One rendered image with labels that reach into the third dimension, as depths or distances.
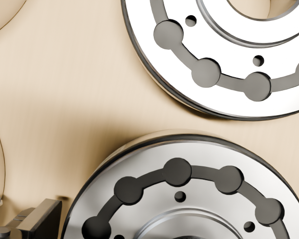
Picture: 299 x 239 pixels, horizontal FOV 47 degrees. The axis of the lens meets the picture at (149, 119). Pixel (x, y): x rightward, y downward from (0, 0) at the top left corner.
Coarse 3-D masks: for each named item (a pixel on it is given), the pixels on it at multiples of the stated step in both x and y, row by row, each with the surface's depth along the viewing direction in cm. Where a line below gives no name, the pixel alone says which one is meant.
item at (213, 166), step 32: (128, 160) 13; (160, 160) 13; (192, 160) 13; (224, 160) 13; (256, 160) 13; (96, 192) 13; (128, 192) 13; (160, 192) 13; (192, 192) 13; (224, 192) 13; (256, 192) 13; (288, 192) 13; (96, 224) 13; (128, 224) 13; (256, 224) 13; (288, 224) 13
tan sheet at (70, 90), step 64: (64, 0) 16; (256, 0) 16; (0, 64) 16; (64, 64) 16; (128, 64) 16; (0, 128) 16; (64, 128) 16; (128, 128) 16; (192, 128) 16; (256, 128) 16; (64, 192) 16
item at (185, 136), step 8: (168, 136) 14; (176, 136) 13; (184, 136) 13; (192, 136) 13; (200, 136) 13; (208, 136) 14; (136, 144) 14; (144, 144) 13; (224, 144) 13; (232, 144) 13; (120, 152) 14; (128, 152) 14; (248, 152) 13; (112, 160) 14; (264, 160) 14; (104, 168) 14; (272, 168) 14; (280, 176) 14; (88, 184) 14; (288, 184) 14; (80, 192) 14; (72, 208) 14; (64, 224) 14
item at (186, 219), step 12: (156, 216) 13; (168, 216) 13; (180, 216) 13; (192, 216) 13; (204, 216) 13; (216, 216) 13; (144, 228) 13; (156, 228) 13; (168, 228) 13; (180, 228) 13; (192, 228) 13; (204, 228) 13; (216, 228) 13; (228, 228) 13
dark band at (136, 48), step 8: (128, 24) 13; (128, 32) 13; (136, 48) 13; (144, 64) 13; (152, 72) 13; (160, 80) 13; (168, 88) 13; (176, 96) 13; (192, 104) 13; (208, 112) 13; (216, 112) 13; (296, 112) 13; (240, 120) 13; (248, 120) 13; (256, 120) 13; (264, 120) 13
